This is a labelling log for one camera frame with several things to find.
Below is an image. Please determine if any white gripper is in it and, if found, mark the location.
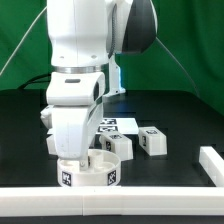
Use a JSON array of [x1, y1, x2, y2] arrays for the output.
[[52, 104, 103, 171]]

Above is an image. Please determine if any white round stool seat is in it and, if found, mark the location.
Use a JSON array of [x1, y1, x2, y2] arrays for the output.
[[57, 149, 121, 187]]

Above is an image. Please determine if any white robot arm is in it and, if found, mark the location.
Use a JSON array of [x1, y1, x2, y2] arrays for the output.
[[41, 0, 157, 170]]

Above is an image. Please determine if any white marker sheet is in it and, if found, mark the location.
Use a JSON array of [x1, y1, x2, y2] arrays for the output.
[[47, 117, 140, 136]]

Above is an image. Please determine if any white front barrier rail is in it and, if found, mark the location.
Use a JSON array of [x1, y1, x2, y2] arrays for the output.
[[0, 186, 224, 217]]

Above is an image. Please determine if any white barrier rail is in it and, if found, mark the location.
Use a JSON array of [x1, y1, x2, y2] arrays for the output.
[[0, 186, 224, 217], [199, 146, 224, 188]]

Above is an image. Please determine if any black cable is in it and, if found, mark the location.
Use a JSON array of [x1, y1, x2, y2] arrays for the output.
[[17, 73, 53, 91]]

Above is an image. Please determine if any white right barrier rail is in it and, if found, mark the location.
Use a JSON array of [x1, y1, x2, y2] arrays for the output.
[[199, 146, 224, 188]]

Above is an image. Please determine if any white cable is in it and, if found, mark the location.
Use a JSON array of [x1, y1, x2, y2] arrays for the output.
[[0, 4, 48, 77]]

